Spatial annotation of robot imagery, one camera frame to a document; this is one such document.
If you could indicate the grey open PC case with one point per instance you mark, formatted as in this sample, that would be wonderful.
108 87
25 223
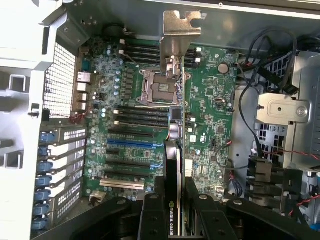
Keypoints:
125 15

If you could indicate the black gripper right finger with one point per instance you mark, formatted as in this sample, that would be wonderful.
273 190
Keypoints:
210 220

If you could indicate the coin cell battery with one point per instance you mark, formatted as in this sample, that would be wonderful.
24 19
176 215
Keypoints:
223 68

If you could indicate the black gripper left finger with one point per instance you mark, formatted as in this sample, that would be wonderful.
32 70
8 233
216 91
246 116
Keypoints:
153 220

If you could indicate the silver metal drive cage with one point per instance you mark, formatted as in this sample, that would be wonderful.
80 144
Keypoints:
282 110

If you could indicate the CPU socket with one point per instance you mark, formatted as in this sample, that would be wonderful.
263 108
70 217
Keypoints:
147 85

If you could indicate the Nvidia Quadro graphics card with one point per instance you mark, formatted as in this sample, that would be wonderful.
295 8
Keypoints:
175 32

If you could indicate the silver chipset heat sink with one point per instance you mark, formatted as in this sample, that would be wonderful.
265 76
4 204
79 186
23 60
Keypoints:
189 168

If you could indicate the short black expansion slot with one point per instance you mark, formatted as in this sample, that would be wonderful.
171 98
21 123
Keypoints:
113 152

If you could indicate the white expansion slot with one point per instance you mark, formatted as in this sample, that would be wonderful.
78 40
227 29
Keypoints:
120 184

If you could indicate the blue slot retainer clip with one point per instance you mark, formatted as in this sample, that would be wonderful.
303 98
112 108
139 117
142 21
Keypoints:
46 137
42 195
44 150
43 180
46 166
41 208
40 222

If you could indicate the blue expansion slot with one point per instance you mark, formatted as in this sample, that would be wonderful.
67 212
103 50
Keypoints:
130 144

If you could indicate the green motherboard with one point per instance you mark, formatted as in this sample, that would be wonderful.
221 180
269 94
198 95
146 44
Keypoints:
212 140

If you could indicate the long black expansion slot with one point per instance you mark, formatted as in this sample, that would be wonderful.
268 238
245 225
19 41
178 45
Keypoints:
130 132

